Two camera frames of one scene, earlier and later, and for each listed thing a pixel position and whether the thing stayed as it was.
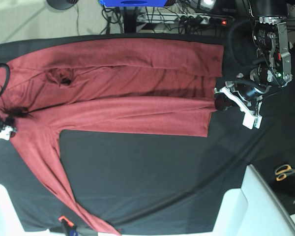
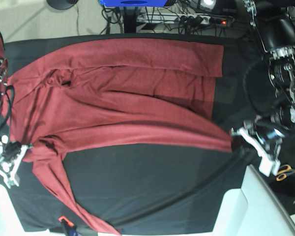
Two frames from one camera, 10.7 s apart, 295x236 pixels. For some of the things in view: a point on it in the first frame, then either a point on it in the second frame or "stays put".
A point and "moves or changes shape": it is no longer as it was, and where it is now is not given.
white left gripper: x=4 y=134 → x=9 y=163
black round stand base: x=61 y=4 stays put
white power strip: x=184 y=18 stays put
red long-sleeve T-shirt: x=133 y=85 moves or changes shape
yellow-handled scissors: x=283 y=171 stays put
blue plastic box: x=133 y=3 stays put
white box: x=253 y=210 stays put
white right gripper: x=252 y=119 → x=266 y=166
